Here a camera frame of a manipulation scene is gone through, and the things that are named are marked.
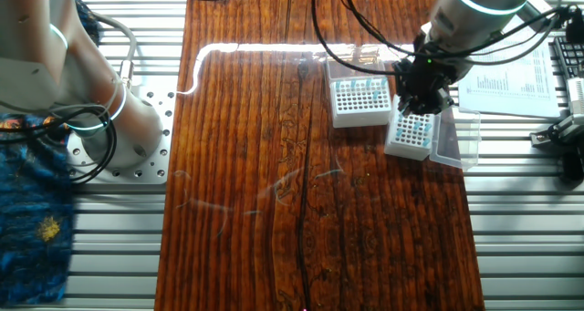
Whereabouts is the printed paper sheet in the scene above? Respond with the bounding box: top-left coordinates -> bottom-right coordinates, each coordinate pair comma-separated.
458,9 -> 561,119

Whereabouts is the silver perforated base plate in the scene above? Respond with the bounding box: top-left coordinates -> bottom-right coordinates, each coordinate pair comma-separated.
67,86 -> 177,185

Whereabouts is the blue painted cloth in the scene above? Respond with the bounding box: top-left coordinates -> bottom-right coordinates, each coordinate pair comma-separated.
0,0 -> 102,306

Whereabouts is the clear plastic holder lid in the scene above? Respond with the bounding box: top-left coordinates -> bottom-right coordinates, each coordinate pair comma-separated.
428,108 -> 482,171
324,46 -> 385,82

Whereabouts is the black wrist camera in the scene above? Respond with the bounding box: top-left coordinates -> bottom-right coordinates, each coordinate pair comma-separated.
563,7 -> 584,46

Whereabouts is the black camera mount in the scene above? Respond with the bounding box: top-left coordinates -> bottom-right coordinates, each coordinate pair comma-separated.
528,114 -> 584,182

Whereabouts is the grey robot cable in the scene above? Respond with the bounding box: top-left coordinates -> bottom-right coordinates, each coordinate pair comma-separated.
90,12 -> 139,89

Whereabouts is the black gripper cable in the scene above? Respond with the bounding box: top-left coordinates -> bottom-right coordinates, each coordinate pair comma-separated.
311,0 -> 576,78

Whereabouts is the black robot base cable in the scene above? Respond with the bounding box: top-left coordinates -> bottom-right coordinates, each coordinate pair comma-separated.
0,105 -> 120,184

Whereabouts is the brown wooden board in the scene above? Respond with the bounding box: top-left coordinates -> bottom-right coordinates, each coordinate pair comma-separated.
153,0 -> 485,311

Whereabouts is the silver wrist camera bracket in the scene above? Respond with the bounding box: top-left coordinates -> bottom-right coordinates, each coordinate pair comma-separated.
519,0 -> 565,23

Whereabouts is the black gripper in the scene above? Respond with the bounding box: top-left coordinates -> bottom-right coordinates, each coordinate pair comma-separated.
392,57 -> 460,117

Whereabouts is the black keyboard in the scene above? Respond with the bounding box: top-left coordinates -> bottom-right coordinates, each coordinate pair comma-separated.
552,36 -> 584,80

